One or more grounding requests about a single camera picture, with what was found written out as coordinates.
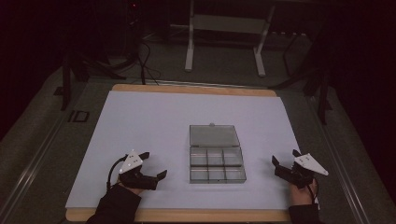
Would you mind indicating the person's left hand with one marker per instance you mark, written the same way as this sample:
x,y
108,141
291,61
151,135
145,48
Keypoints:
x,y
132,188

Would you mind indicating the person's right hand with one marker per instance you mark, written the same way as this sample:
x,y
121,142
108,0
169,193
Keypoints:
x,y
301,194

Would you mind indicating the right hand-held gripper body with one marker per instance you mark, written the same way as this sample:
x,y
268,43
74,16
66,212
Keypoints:
x,y
303,169

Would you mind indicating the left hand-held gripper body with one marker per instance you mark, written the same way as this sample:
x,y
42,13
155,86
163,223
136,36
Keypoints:
x,y
132,165

